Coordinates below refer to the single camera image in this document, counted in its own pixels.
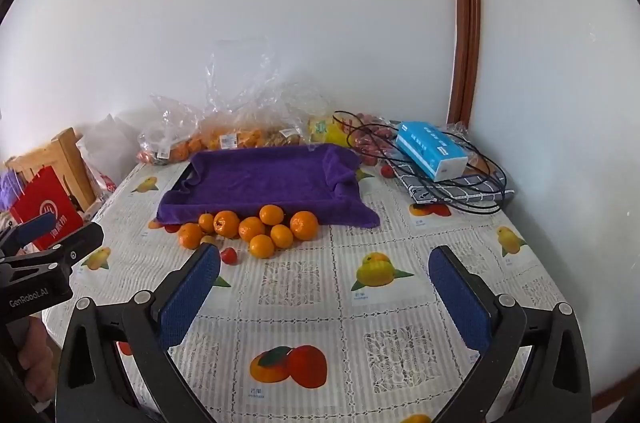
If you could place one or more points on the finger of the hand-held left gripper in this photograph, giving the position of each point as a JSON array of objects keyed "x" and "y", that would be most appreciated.
[
  {"x": 75, "y": 240},
  {"x": 35, "y": 227}
]

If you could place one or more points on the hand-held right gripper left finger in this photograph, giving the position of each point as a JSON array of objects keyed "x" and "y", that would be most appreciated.
[{"x": 192, "y": 293}]

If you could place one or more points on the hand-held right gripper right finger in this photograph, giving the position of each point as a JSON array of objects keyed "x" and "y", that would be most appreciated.
[{"x": 460, "y": 298}]

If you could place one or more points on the orange tangerine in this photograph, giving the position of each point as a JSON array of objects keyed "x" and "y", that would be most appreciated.
[
  {"x": 261, "y": 246},
  {"x": 190, "y": 236},
  {"x": 251, "y": 229},
  {"x": 271, "y": 214},
  {"x": 304, "y": 225},
  {"x": 281, "y": 236}
]

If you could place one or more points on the small oval kumquat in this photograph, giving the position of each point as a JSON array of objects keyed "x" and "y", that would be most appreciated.
[{"x": 206, "y": 222}]

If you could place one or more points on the large tangerine with stem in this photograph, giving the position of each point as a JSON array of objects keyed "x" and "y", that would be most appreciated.
[{"x": 226, "y": 224}]

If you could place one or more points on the clear bag of red fruits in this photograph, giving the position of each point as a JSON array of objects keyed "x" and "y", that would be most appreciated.
[{"x": 370, "y": 143}]

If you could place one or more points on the person's left hand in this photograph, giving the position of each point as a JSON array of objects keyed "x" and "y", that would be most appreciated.
[{"x": 37, "y": 353}]

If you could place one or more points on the red paper bag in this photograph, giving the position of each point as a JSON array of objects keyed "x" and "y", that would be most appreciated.
[{"x": 45, "y": 203}]

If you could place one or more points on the lavender fabric item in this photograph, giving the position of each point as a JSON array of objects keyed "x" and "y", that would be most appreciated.
[{"x": 10, "y": 189}]

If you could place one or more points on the red hawthorn fruit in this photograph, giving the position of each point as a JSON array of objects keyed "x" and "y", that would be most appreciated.
[{"x": 229, "y": 255}]

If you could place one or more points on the wooden chair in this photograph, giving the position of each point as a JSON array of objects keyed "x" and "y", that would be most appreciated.
[{"x": 65, "y": 153}]

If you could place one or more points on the white plastic bag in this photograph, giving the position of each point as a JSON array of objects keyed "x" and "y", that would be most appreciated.
[{"x": 107, "y": 143}]

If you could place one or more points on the grey plaid cloth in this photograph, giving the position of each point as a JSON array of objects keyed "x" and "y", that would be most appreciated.
[{"x": 500, "y": 189}]

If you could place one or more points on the clear bag of persimmons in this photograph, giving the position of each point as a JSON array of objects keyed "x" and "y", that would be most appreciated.
[{"x": 170, "y": 143}]

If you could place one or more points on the purple towel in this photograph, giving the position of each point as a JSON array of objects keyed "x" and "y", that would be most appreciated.
[{"x": 270, "y": 178}]

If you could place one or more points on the small red fruit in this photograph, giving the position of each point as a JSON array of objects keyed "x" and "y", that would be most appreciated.
[{"x": 386, "y": 171}]

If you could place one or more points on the blue tissue pack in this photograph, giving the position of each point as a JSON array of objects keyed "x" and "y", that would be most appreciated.
[{"x": 430, "y": 150}]

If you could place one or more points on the clear bag of kumquats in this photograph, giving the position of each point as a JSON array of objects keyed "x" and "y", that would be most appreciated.
[{"x": 235, "y": 135}]

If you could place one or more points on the clear bag of longans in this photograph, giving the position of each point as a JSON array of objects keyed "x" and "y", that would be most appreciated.
[{"x": 285, "y": 138}]

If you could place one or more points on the yellow snack packet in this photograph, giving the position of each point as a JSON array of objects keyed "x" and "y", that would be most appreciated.
[{"x": 325, "y": 130}]

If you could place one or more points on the brown wooden door frame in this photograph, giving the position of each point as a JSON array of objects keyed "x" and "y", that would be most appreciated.
[{"x": 465, "y": 13}]

